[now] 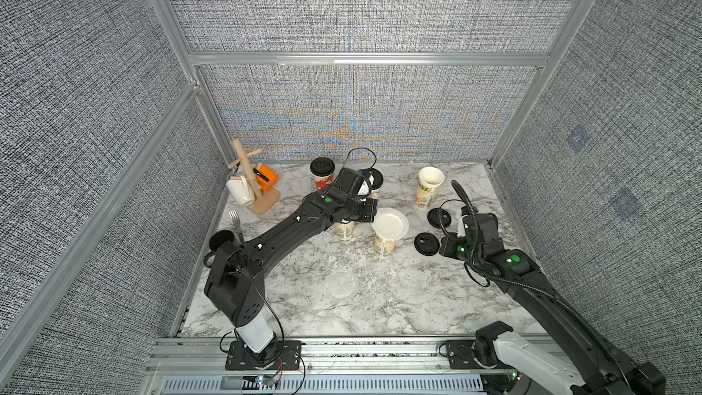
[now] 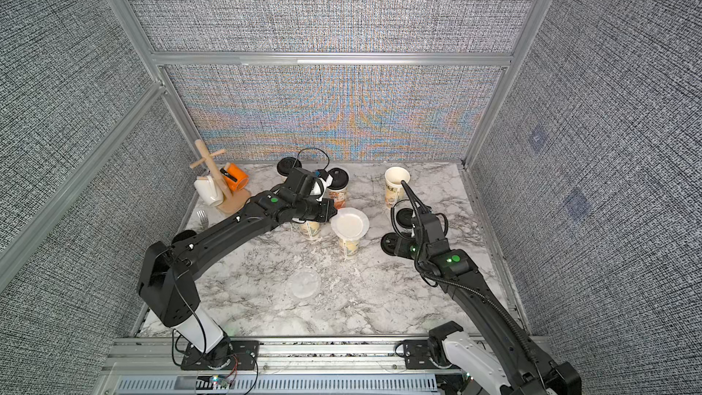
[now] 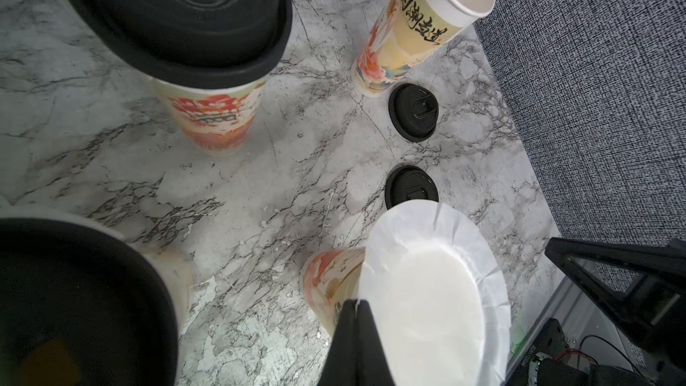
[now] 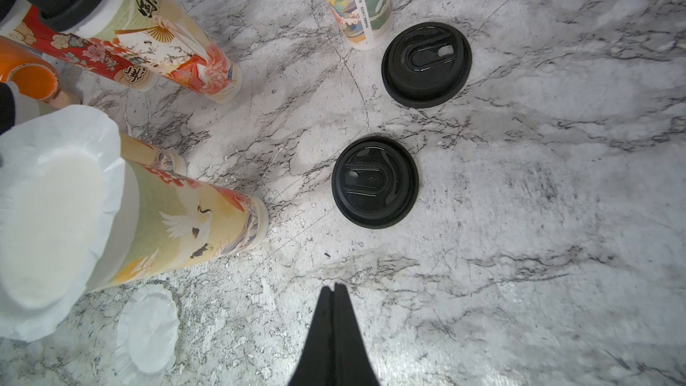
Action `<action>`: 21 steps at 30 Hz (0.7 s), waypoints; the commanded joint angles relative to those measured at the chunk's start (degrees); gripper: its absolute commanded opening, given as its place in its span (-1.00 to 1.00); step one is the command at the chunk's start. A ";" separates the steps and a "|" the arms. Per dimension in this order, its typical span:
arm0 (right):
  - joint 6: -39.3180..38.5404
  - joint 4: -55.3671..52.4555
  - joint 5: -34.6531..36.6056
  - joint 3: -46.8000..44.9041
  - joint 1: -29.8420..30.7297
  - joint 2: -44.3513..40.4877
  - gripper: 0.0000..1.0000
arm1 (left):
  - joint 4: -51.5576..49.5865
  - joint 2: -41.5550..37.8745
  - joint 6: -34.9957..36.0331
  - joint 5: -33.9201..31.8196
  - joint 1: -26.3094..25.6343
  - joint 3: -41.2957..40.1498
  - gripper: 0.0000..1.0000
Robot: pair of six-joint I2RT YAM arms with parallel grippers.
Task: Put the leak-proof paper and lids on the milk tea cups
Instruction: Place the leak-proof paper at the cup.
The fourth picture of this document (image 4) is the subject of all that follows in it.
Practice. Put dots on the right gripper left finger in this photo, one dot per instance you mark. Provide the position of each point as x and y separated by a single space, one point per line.
316 366

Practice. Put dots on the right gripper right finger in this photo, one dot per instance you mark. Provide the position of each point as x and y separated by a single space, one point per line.
351 365

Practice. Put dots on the white leak-proof paper disc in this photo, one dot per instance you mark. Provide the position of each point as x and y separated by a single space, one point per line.
147 335
62 182

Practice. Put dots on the red white paper cup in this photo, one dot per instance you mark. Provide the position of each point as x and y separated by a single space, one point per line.
159 36

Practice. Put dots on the red paper milk tea cup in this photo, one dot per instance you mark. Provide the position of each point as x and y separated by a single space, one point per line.
20 23

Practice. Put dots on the black cup lid back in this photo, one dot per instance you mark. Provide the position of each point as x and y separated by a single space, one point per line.
426 65

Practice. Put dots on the orange mug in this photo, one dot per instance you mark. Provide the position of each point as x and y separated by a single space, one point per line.
34 77

